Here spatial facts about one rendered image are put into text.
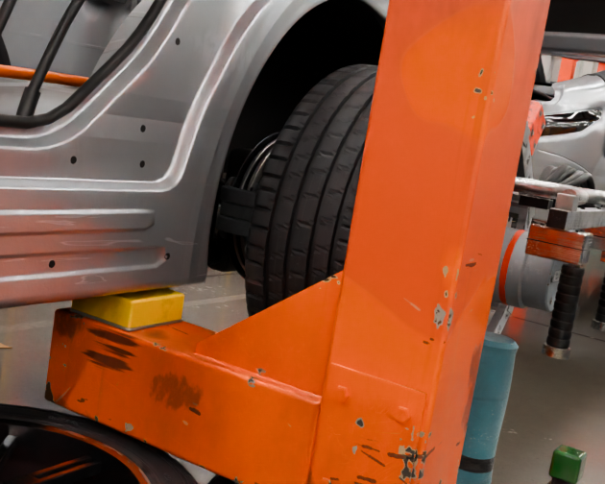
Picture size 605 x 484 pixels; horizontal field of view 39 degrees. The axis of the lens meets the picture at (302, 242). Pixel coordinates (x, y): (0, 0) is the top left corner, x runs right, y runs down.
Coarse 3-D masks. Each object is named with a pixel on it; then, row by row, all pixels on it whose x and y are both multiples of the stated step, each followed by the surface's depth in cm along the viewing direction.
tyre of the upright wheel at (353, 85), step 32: (352, 64) 165; (320, 96) 152; (352, 96) 150; (288, 128) 150; (320, 128) 147; (352, 128) 145; (288, 160) 147; (320, 160) 143; (352, 160) 141; (256, 192) 148; (288, 192) 144; (320, 192) 142; (352, 192) 139; (256, 224) 147; (288, 224) 144; (320, 224) 141; (256, 256) 147; (288, 256) 145; (320, 256) 140; (256, 288) 149; (288, 288) 145
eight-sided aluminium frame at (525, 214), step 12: (528, 132) 167; (528, 144) 170; (528, 156) 171; (528, 168) 173; (516, 192) 180; (516, 204) 179; (516, 216) 181; (528, 216) 180; (516, 228) 180; (528, 228) 182; (504, 312) 180; (492, 324) 178; (504, 324) 182
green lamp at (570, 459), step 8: (560, 448) 120; (568, 448) 120; (552, 456) 119; (560, 456) 119; (568, 456) 118; (576, 456) 118; (584, 456) 119; (552, 464) 119; (560, 464) 119; (568, 464) 118; (576, 464) 118; (584, 464) 120; (552, 472) 119; (560, 472) 119; (568, 472) 118; (576, 472) 118; (568, 480) 118; (576, 480) 118
